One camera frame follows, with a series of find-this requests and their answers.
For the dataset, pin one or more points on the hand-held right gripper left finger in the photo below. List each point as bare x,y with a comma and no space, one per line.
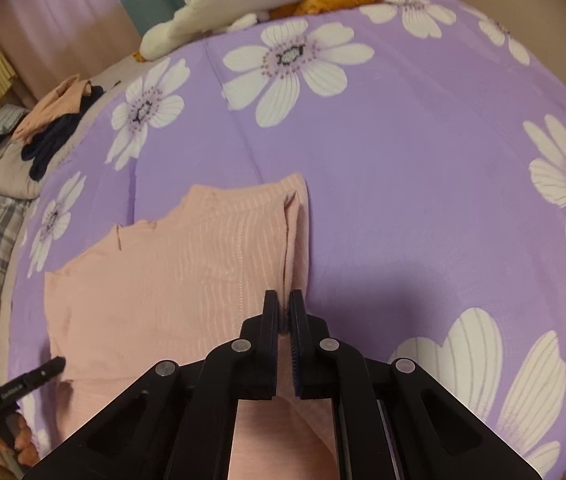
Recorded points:
272,320

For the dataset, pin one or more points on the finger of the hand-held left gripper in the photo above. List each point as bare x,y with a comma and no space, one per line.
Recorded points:
43,370

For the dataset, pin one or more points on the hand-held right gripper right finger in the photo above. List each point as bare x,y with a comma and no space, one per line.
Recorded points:
296,355

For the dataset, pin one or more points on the pink knit sweater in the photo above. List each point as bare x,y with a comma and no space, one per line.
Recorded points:
178,285

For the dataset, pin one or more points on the dark navy clothes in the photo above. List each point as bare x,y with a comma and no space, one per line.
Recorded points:
55,140

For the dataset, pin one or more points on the folded pink clothes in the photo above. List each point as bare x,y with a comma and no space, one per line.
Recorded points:
48,110

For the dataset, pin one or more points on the person's left hand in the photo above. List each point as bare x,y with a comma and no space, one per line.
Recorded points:
25,442

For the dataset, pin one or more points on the purple floral blanket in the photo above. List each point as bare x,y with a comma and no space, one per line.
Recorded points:
413,185

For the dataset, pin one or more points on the grey pillow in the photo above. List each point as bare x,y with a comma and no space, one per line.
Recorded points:
18,170

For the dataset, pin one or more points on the striped blue pillow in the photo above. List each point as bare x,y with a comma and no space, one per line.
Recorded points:
3,125

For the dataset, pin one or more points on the white goose plush toy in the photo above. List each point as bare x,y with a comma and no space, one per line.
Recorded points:
223,5

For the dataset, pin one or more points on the pink curtain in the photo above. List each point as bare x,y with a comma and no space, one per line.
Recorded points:
63,15

